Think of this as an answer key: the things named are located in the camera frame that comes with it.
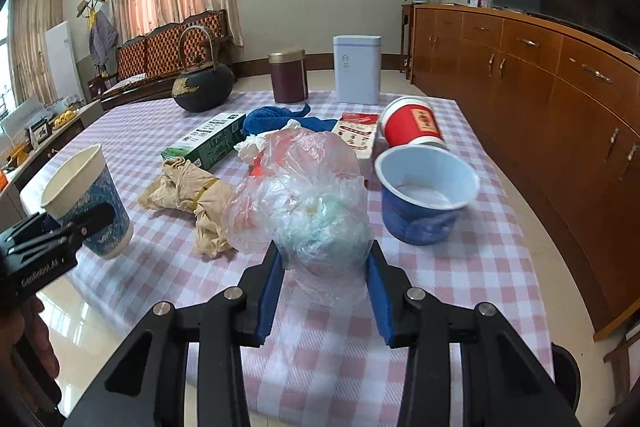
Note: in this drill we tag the grey hanging jacket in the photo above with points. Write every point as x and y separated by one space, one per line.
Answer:
102 39

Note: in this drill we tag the person's left hand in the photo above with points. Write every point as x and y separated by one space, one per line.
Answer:
37 342

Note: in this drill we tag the wooden upholstered sofa bench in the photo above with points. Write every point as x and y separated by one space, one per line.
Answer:
150 52

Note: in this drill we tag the wooden chair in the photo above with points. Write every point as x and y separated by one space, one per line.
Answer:
622 352

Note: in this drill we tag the white crumpled tissue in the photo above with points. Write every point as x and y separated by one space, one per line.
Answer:
250 148

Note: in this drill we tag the crumpled brown paper bundle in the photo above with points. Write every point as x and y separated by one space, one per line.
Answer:
185 187

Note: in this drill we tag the green cardboard box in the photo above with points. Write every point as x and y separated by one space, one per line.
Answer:
210 139

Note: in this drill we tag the blue plastic bowl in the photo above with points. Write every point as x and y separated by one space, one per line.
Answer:
420 217

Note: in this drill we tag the blue towel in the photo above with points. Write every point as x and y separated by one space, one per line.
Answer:
270 117

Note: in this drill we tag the red and white box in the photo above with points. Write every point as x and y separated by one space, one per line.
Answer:
357 137

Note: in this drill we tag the blue printed paper cup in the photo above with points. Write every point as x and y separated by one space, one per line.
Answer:
75 177

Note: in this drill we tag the pink checkered tablecloth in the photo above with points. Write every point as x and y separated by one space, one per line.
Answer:
475 257

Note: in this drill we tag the white rectangular tin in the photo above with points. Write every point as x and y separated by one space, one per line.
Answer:
357 69

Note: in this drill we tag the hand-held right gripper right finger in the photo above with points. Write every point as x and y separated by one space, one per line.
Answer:
380 302

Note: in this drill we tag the beige plain curtain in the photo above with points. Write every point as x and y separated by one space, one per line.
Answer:
35 32

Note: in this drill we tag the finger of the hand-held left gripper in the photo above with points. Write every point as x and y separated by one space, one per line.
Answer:
92 217

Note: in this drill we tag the brown wooden sideboard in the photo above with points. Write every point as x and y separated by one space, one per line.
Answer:
550 107

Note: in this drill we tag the clear plastic bag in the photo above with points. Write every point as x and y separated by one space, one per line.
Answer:
310 187

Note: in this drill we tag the white standing air conditioner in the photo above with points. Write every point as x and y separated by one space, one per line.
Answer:
62 62

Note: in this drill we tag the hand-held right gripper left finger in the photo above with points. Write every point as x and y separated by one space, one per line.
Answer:
267 294

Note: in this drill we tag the small picture frame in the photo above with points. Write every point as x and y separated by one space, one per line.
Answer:
41 130

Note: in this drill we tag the cluttered side counter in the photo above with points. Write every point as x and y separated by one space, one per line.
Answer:
30 167

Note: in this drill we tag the yellow fruit pile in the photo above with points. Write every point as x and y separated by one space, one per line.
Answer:
65 118

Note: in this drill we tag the black iron teapot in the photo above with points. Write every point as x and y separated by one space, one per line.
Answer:
200 88

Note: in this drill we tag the maroon round canister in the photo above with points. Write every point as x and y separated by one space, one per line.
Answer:
289 79

